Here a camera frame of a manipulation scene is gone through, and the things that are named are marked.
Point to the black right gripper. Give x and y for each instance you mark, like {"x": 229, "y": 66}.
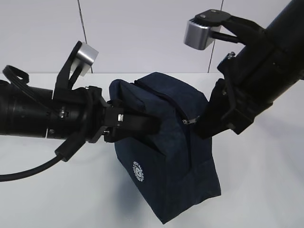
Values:
{"x": 248, "y": 89}

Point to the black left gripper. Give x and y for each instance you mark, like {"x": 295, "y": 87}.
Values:
{"x": 85, "y": 106}

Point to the dark navy lunch bag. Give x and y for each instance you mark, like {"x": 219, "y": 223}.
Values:
{"x": 173, "y": 169}

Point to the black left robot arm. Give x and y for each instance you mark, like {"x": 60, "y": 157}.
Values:
{"x": 22, "y": 116}

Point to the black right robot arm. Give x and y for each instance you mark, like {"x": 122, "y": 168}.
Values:
{"x": 284, "y": 36}

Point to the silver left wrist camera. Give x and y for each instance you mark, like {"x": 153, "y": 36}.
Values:
{"x": 78, "y": 64}

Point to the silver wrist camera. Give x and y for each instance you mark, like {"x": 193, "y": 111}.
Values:
{"x": 213, "y": 29}
{"x": 78, "y": 64}

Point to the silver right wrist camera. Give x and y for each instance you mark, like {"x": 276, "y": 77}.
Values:
{"x": 213, "y": 29}

